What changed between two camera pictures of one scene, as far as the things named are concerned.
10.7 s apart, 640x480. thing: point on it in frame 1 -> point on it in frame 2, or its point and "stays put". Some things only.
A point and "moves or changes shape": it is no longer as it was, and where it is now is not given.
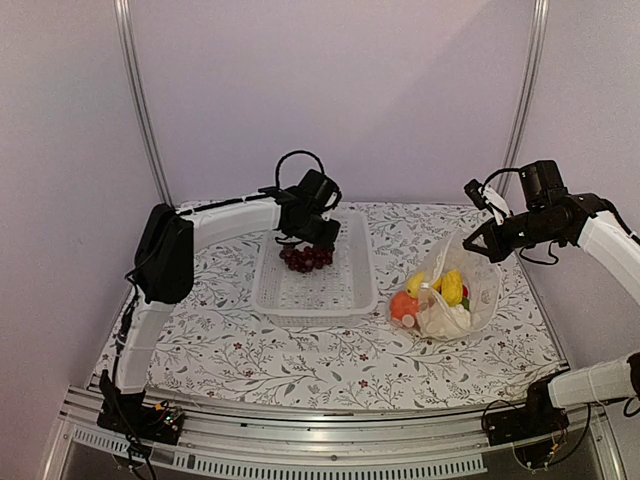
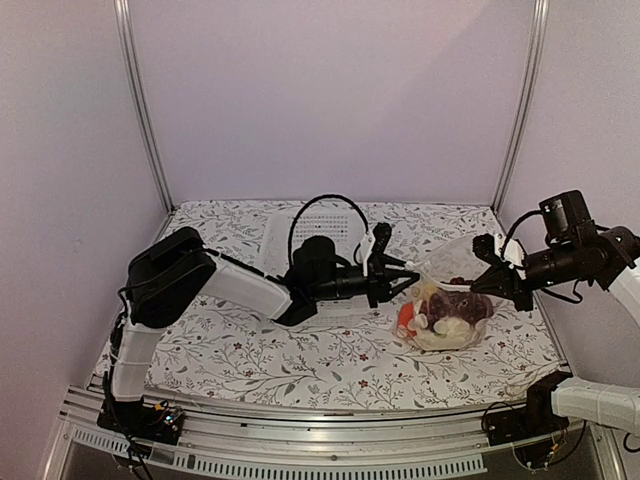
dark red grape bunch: x=307 y=259 moves or changes shape
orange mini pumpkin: x=402 y=304 -> x=405 y=314
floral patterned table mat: x=212 y=342 stays put
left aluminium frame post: x=132 y=73 stays put
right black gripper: x=496 y=248 -> x=507 y=278
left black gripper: x=328 y=240 -> x=380 y=278
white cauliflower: x=447 y=322 -> x=449 y=334
